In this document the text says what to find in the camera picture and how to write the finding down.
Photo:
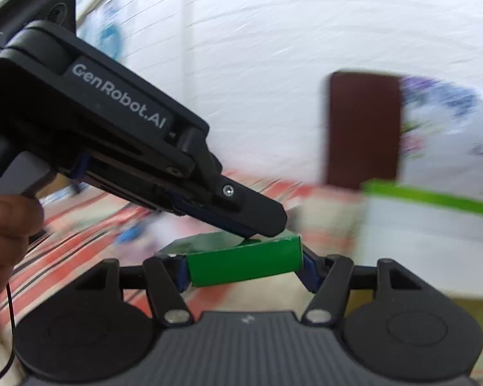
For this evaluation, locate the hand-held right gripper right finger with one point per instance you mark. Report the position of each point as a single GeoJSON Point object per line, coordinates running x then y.
{"type": "Point", "coordinates": [310, 273]}

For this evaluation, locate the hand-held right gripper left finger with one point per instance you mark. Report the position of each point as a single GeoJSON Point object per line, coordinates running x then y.
{"type": "Point", "coordinates": [181, 274]}

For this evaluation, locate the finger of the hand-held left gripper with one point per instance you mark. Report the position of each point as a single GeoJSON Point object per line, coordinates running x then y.
{"type": "Point", "coordinates": [253, 213]}

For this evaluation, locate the small green box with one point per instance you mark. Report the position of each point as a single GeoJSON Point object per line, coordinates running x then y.
{"type": "Point", "coordinates": [245, 263]}

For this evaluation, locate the person's left hand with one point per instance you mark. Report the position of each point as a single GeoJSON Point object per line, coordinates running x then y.
{"type": "Point", "coordinates": [6, 225]}

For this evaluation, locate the white box with green stripe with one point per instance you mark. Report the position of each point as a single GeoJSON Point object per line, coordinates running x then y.
{"type": "Point", "coordinates": [426, 241]}

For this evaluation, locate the dark brown panel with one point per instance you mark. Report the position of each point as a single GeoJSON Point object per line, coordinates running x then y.
{"type": "Point", "coordinates": [362, 128]}

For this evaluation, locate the floral printed cloth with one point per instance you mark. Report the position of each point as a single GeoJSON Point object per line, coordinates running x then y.
{"type": "Point", "coordinates": [446, 128]}

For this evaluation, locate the wall poster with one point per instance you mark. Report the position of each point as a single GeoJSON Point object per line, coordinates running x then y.
{"type": "Point", "coordinates": [108, 32]}

